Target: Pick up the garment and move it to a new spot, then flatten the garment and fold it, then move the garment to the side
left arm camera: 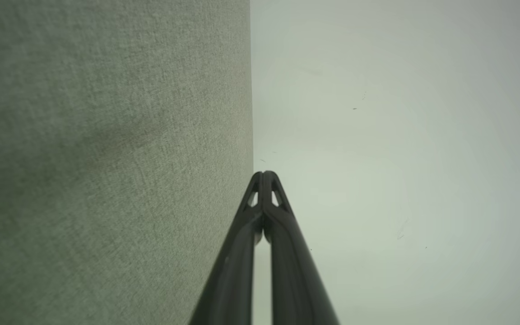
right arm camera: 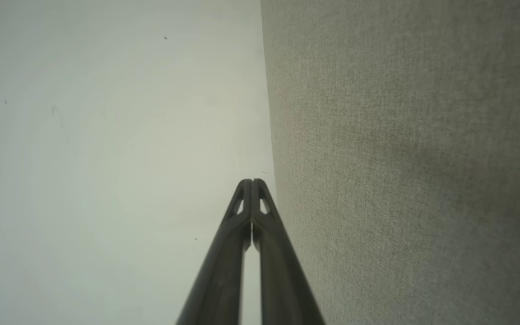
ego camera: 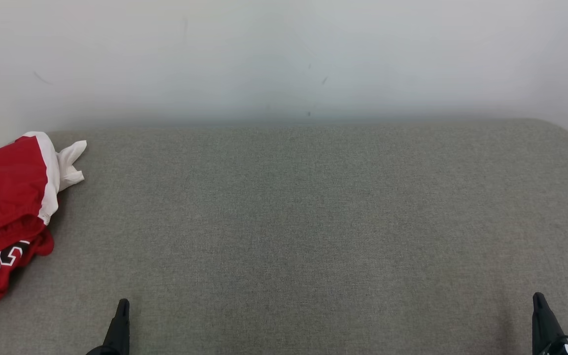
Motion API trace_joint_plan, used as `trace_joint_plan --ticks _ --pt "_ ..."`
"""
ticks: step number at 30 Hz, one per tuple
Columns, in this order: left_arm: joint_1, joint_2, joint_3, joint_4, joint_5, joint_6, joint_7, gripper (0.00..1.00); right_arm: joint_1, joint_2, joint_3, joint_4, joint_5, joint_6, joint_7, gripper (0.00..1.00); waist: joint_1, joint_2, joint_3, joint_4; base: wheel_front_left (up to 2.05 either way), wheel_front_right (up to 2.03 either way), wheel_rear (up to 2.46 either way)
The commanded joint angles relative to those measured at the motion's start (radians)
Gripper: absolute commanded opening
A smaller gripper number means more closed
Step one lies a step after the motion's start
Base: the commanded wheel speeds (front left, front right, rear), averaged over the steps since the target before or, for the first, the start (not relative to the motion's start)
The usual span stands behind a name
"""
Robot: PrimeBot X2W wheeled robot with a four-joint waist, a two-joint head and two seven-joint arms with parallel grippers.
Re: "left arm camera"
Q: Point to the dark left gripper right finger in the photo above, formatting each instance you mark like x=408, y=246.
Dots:
x=291, y=271

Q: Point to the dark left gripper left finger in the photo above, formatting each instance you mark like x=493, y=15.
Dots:
x=235, y=271

